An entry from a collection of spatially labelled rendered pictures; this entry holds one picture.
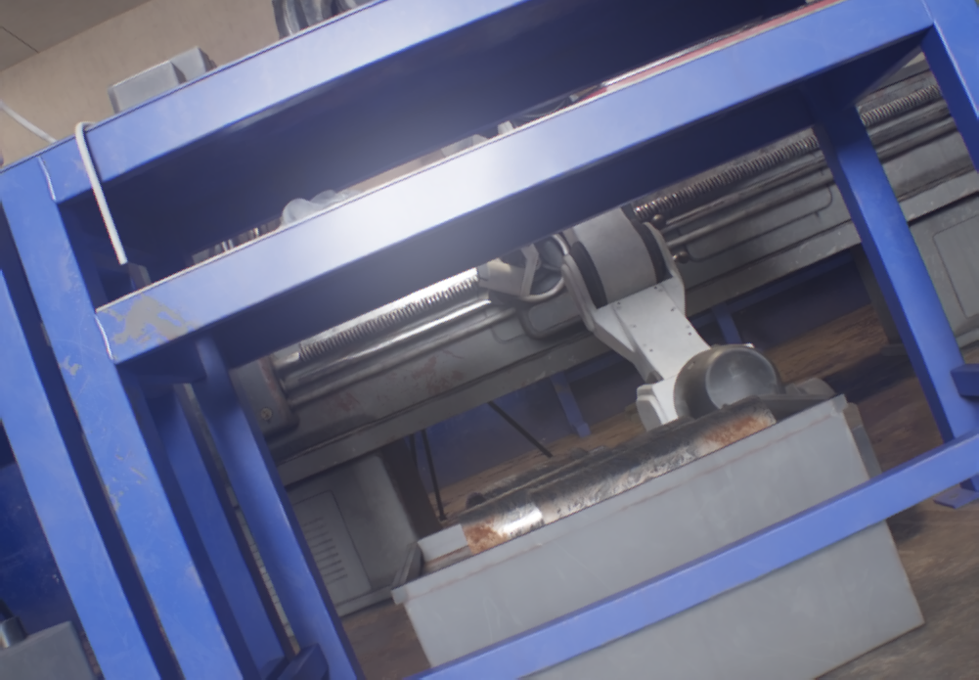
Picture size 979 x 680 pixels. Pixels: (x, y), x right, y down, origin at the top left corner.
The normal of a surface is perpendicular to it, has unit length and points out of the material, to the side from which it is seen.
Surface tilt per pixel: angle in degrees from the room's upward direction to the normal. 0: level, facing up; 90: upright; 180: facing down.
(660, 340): 42
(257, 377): 90
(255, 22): 90
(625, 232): 49
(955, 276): 90
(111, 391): 90
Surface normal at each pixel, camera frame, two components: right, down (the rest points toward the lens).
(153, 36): -0.02, -0.07
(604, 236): -0.24, -0.70
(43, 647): 0.90, -0.39
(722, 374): -0.24, -0.41
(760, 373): 0.09, -0.42
